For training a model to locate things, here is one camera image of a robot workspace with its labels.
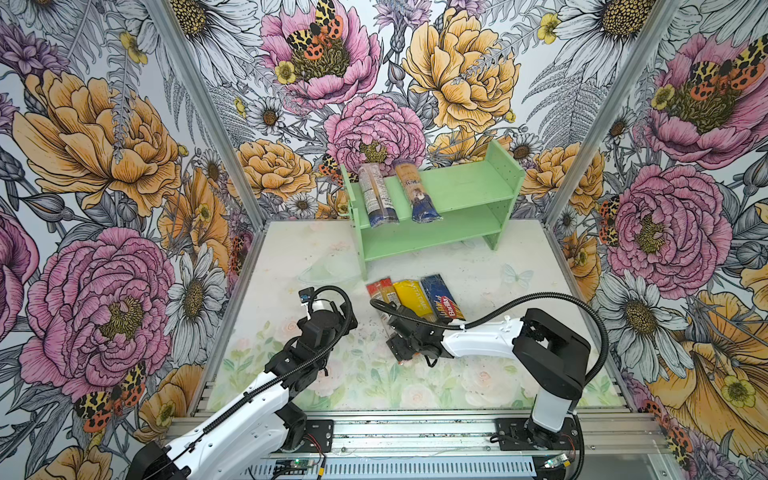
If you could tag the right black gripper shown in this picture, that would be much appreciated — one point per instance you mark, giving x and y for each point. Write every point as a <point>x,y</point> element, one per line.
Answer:
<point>396,347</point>

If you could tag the small green circuit board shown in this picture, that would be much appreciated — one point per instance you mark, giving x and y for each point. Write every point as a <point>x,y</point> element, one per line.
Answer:
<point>291,468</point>

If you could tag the yellow blue spaghetti bag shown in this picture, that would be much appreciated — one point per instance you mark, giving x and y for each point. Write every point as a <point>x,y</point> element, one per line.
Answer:
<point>423,210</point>

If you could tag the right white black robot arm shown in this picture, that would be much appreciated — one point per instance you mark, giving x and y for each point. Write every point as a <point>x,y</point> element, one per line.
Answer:
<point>553,354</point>

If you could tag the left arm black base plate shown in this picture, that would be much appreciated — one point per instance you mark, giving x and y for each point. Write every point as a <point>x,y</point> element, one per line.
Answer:
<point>311,436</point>

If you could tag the yellow Pastatime spaghetti bag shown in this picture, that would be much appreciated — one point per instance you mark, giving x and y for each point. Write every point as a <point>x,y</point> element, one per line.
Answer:
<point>412,296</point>

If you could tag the left aluminium corner post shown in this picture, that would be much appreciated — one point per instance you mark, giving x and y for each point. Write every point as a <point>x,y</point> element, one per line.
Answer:
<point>172,36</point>

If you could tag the right aluminium corner post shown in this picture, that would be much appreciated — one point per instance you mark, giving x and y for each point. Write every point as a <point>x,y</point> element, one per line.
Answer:
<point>659,20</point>

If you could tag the blue Barilla spaghetti box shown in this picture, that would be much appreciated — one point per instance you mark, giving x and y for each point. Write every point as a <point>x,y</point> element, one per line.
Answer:
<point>441,300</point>

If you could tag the green wooden two-tier shelf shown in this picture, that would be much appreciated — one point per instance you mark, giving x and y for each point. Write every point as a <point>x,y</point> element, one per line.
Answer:
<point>474,200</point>

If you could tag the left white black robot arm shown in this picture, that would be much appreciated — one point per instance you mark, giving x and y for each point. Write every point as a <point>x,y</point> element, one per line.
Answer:
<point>262,419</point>

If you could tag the aluminium front rail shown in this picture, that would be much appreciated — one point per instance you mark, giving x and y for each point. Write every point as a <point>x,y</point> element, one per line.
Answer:
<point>456,445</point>

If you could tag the clear grey label spaghetti bag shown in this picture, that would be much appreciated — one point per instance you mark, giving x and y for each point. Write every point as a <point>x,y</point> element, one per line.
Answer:
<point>378,204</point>

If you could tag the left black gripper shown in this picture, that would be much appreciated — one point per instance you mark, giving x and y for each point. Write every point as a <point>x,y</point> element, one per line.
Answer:
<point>348,316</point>

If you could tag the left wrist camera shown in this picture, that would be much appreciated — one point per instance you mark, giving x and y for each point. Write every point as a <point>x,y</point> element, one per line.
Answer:
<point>314,304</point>

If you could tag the aluminium corner post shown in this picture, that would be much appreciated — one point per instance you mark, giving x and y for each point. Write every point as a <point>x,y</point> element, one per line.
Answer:
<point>172,36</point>
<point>659,20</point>

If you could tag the red white label spaghetti bag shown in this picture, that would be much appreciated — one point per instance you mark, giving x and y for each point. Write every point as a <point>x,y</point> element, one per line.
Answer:
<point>384,290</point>

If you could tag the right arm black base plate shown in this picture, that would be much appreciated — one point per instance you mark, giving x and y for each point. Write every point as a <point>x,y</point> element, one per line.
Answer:
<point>522,434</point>

